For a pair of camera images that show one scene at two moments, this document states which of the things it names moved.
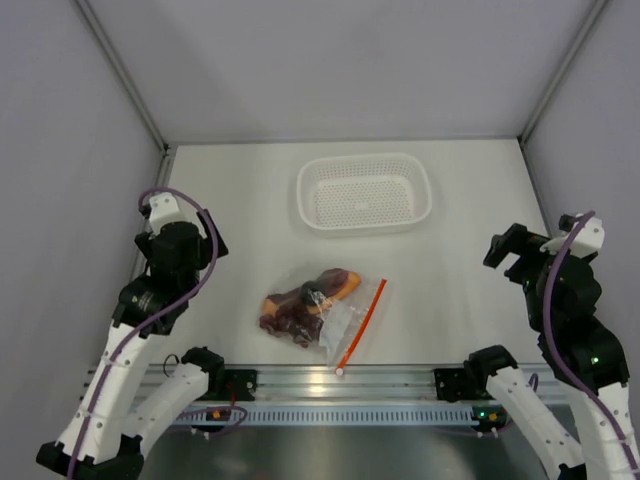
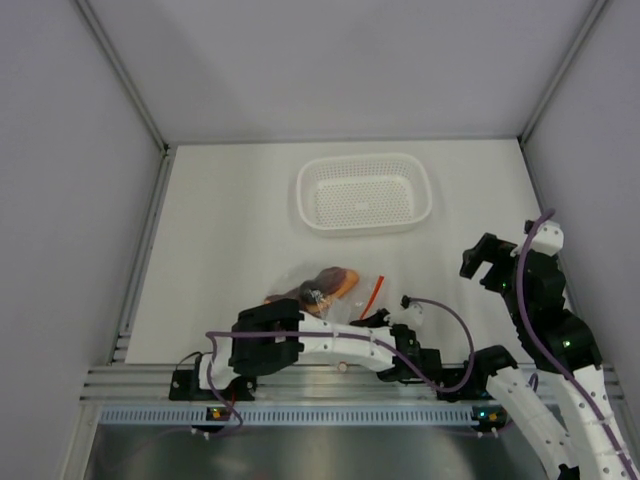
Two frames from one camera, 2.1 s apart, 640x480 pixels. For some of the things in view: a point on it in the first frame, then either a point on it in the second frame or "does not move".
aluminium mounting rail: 339,385 does not move
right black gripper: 516,239 -> 491,249
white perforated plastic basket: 358,194 does not move
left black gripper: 203,244 -> 375,320
